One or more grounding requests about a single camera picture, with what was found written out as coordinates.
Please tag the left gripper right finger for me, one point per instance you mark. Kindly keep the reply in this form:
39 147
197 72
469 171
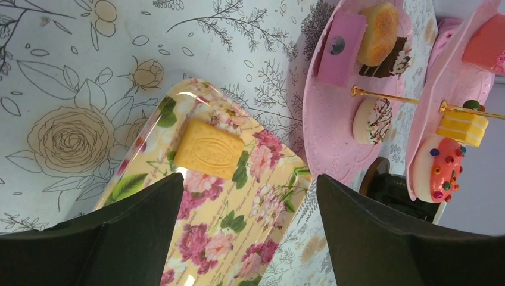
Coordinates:
373 244

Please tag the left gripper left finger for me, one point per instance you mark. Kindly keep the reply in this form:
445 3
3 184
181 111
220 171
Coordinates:
125 243

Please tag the black mug white inside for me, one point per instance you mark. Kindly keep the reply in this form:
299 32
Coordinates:
391 190

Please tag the red donut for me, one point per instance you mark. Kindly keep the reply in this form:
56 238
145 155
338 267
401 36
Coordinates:
436 169

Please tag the tan biscuit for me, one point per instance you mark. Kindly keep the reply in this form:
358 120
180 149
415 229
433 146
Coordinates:
208 149

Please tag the chocolate drizzle donut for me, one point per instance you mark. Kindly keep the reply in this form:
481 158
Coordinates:
372 121

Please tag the floral dessert tray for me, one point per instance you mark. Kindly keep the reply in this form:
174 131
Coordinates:
227 230

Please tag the yellow roll cake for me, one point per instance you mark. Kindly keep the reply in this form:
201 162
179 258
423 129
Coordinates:
465 128

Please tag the chocolate cake piece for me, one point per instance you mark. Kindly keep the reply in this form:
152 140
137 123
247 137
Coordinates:
395 64

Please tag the pink three-tier cake stand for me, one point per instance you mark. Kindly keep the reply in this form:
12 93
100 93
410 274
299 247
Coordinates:
328 107

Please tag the pink wafer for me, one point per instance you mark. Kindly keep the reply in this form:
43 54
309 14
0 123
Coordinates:
340 48

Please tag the orange round pastry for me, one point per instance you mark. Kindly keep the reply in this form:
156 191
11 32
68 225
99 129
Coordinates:
380 35

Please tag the strawberry cream cake slice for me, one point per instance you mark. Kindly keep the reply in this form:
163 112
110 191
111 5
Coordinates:
486 49

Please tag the floral tablecloth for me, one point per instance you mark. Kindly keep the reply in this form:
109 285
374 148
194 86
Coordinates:
80 78

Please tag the pink cloth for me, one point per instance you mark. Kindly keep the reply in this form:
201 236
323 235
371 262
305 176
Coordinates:
446 28

